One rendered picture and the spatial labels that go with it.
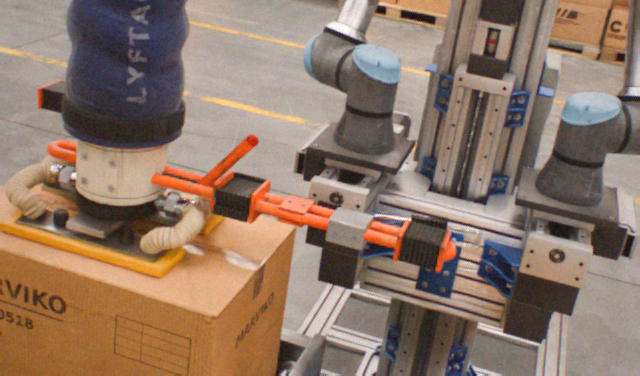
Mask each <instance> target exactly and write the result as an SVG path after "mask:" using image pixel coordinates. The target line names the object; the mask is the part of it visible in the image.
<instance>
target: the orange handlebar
mask: <svg viewBox="0 0 640 376"><path fill-rule="evenodd" d="M76 150H77V143H75V142H71V141H66V140H60V141H55V142H52V143H50V144H49V145H48V147H47V152H48V153H49V154H50V155H51V156H53V157H56V159H60V160H64V161H68V162H72V163H75V164H76ZM163 172H165V173H167V172H168V173H171V174H174V175H175V174H176V175H179V176H182V177H185V178H186V177H187V178H190V179H193V180H196V179H197V181H199V180H201V179H202V178H203V177H204V176H203V175H199V174H195V173H190V172H186V171H183V170H179V169H175V168H171V167H167V166H165V168H164V171H163ZM217 180H218V179H217ZM217 180H216V181H217ZM216 181H215V182H216ZM151 182H152V183H153V184H157V185H161V187H164V188H169V189H173V190H176V191H180V192H184V193H188V194H191V195H196V196H200V197H204V198H207V199H212V188H213V184H214V183H215V182H214V183H213V184H212V185H210V187H205V185H202V184H198V183H193V182H189V181H185V180H182V179H178V178H174V177H170V176H167V175H162V174H158V173H155V174H154V175H153V176H152V178H151ZM314 203H315V201H313V200H309V199H304V198H300V197H296V196H293V195H289V197H288V198H286V197H282V196H277V195H273V194H270V193H266V194H265V196H264V200H263V201H260V200H259V201H258V202H257V205H256V211H258V212H262V213H265V214H269V216H273V217H276V218H278V219H277V220H276V221H277V222H282V223H285V224H289V225H293V226H296V227H300V228H302V227H303V226H304V225H307V226H312V227H316V228H319V229H323V230H327V228H328V220H329V219H330V217H331V216H332V214H333V212H334V211H335V210H333V209H329V208H325V207H321V206H318V205H314ZM401 229H402V228H401V227H397V226H392V225H388V224H385V223H381V222H377V221H372V224H371V228H370V229H367V232H366V234H364V236H363V239H364V240H366V241H370V242H374V243H377V245H381V246H385V247H389V248H392V249H395V248H396V242H397V237H398V235H399V233H400V231H401ZM456 253H457V250H456V247H455V245H454V244H453V242H451V241H448V244H447V247H446V249H445V253H444V256H443V261H447V260H451V259H453V258H454V257H455V255H456Z"/></svg>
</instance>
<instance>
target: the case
mask: <svg viewBox="0 0 640 376"><path fill-rule="evenodd" d="M42 184H43V183H42ZM42 184H38V185H36V187H34V188H32V189H30V190H31V192H32V193H36V194H37V197H39V198H40V201H43V204H45V205H46V206H45V207H48V208H49V209H52V210H55V209H58V208H64V209H67V210H68V211H69V215H71V216H74V217H75V216H76V215H78V213H79V212H80V211H82V210H81V209H80V208H79V207H78V206H77V205H76V202H75V199H72V198H68V197H65V196H61V195H56V194H53V193H49V192H46V191H42V190H41V185H42ZM295 234H296V226H293V225H289V224H285V223H282V222H277V221H276V220H273V219H270V218H266V217H263V216H260V217H259V218H258V219H257V220H256V221H255V222H254V223H253V224H248V219H247V222H246V223H244V222H240V221H237V220H233V219H229V218H226V217H225V219H224V220H223V221H221V222H220V223H219V224H217V225H216V226H215V227H214V228H213V229H212V230H211V231H210V232H209V233H208V234H207V235H202V234H198V235H197V236H196V237H195V238H193V240H191V241H189V244H188V245H184V246H183V247H184V248H185V256H184V257H183V258H182V259H181V260H180V261H179V262H178V263H177V264H176V265H175V266H174V267H173V268H172V269H170V270H169V272H168V273H166V274H165V275H164V276H163V277H162V278H156V277H153V276H149V275H146V274H143V273H138V272H135V270H134V271H131V269H128V268H125V267H121V266H118V265H115V264H110V263H107V262H104V261H100V260H97V259H93V258H90V257H87V256H82V255H79V254H76V253H72V252H69V251H65V250H62V249H58V248H54V247H51V246H48V245H44V244H41V243H38V242H33V240H30V239H26V238H23V237H20V236H16V235H13V234H10V233H5V232H2V231H0V376H275V372H276V365H277V358H278V350H279V343H281V336H282V329H283V321H284V314H285V307H286V299H287V292H288V285H289V278H290V270H291V263H292V256H293V249H294V241H295Z"/></svg>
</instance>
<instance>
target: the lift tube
mask: <svg viewBox="0 0 640 376"><path fill-rule="evenodd" d="M186 3H187V0H72V1H71V3H70V6H69V8H68V11H67V14H66V26H67V31H68V35H69V38H70V41H71V44H72V51H71V55H70V58H69V61H68V65H67V70H66V79H65V86H66V96H67V98H68V99H69V100H71V101H72V103H73V104H75V105H76V106H78V107H80V108H83V109H87V110H90V111H92V112H95V113H98V114H102V115H106V116H113V117H119V118H126V119H150V118H159V117H164V116H168V115H170V114H172V113H175V112H177V111H178V110H179V107H180V104H181V99H182V96H183V91H184V85H185V72H184V65H183V60H182V49H183V47H184V44H185V42H186V40H187V37H188V35H189V21H188V16H187V13H186V9H185V5H186ZM64 128H65V129H66V132H67V133H68V134H70V135H71V136H73V137H74V138H76V139H78V140H81V141H83V142H87V143H91V144H95V145H99V146H105V147H113V148H128V149H133V148H150V147H156V146H161V145H165V144H168V143H171V142H173V141H175V140H177V139H178V138H179V137H180V136H181V134H182V128H181V130H180V131H178V132H177V133H175V134H173V135H171V136H168V137H164V138H160V139H154V140H146V141H119V140H109V139H102V138H97V137H93V136H89V135H86V134H82V133H80V132H77V131H75V129H74V128H72V127H70V126H69V125H68V124H67V123H66V122H65V121H64Z"/></svg>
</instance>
